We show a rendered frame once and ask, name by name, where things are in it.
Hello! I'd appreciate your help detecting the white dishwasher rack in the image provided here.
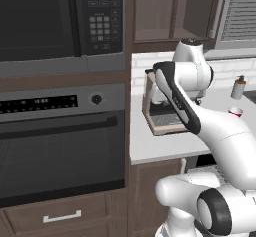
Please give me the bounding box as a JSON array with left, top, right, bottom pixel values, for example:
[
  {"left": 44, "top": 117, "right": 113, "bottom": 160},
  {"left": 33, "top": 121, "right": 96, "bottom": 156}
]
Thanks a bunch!
[{"left": 185, "top": 165, "right": 234, "bottom": 186}]

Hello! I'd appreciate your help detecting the black oven door handle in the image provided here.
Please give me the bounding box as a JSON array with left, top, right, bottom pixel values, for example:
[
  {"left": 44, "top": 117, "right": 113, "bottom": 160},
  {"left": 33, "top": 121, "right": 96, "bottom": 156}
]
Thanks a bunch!
[{"left": 0, "top": 115, "right": 119, "bottom": 141}]

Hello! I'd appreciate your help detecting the brown wall cupboard door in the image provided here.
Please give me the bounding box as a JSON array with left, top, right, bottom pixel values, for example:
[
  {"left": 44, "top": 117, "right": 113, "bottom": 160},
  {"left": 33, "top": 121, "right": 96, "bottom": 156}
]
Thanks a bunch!
[
  {"left": 133, "top": 0, "right": 176, "bottom": 44},
  {"left": 173, "top": 0, "right": 222, "bottom": 43}
]

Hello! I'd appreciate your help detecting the silver cupboard door handle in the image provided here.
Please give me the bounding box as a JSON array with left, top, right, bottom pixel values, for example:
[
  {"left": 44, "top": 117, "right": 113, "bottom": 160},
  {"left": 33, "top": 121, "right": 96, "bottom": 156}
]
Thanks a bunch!
[{"left": 208, "top": 0, "right": 228, "bottom": 40}]

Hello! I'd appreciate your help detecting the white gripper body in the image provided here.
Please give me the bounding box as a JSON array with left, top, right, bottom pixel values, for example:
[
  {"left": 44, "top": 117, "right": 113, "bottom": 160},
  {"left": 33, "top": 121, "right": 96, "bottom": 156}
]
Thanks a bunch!
[{"left": 190, "top": 94, "right": 204, "bottom": 107}]

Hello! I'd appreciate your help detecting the grey built-in oven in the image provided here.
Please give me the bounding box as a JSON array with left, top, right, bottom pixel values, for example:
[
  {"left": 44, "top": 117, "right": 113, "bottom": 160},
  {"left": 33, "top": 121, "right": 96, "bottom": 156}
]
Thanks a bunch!
[{"left": 0, "top": 82, "right": 127, "bottom": 209}]

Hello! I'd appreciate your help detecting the dishwasher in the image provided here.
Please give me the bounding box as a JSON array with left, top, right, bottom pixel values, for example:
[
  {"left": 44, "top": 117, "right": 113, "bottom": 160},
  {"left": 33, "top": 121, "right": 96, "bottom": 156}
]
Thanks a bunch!
[{"left": 180, "top": 152, "right": 235, "bottom": 187}]

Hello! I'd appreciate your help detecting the black oven knob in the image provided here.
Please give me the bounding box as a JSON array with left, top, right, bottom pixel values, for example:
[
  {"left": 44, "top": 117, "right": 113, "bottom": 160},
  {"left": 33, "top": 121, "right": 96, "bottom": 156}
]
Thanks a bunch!
[{"left": 90, "top": 93, "right": 104, "bottom": 106}]

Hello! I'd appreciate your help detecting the brown drawer front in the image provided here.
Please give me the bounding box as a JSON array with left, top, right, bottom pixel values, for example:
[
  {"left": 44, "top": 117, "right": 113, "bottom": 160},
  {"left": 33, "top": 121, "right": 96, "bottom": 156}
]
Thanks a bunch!
[{"left": 0, "top": 190, "right": 130, "bottom": 237}]

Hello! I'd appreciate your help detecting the dark sink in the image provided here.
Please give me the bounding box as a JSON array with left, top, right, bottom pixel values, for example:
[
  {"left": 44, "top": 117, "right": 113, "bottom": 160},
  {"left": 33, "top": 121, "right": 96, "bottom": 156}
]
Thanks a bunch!
[{"left": 243, "top": 90, "right": 256, "bottom": 105}]

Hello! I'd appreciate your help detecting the brown base cupboard door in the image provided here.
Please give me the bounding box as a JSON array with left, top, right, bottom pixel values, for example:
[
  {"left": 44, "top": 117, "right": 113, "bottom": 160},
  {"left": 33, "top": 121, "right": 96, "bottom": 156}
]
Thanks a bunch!
[{"left": 129, "top": 159, "right": 183, "bottom": 237}]

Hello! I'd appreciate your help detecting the brown coffee machine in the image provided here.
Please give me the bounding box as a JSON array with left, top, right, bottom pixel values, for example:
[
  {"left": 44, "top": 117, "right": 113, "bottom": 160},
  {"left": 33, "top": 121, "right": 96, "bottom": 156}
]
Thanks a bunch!
[{"left": 142, "top": 68, "right": 202, "bottom": 137}]

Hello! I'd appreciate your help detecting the grey window blind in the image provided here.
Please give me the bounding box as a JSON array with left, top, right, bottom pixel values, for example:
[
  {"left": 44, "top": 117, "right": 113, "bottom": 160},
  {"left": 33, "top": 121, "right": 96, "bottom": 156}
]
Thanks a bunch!
[{"left": 215, "top": 0, "right": 256, "bottom": 51}]

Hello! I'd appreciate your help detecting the red cup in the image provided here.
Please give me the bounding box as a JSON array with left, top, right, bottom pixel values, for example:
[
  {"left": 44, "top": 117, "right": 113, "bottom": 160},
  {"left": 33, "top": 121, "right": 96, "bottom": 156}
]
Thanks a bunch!
[{"left": 227, "top": 106, "right": 244, "bottom": 118}]

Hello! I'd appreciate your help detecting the white drawer handle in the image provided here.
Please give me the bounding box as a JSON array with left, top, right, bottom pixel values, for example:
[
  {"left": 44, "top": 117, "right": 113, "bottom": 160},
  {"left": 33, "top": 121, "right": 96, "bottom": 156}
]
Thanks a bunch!
[{"left": 42, "top": 209, "right": 83, "bottom": 224}]

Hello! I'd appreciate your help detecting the black and grey microwave oven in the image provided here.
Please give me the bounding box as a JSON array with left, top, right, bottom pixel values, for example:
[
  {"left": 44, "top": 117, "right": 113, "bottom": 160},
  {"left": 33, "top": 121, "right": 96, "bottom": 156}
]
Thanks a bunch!
[{"left": 0, "top": 0, "right": 128, "bottom": 79}]

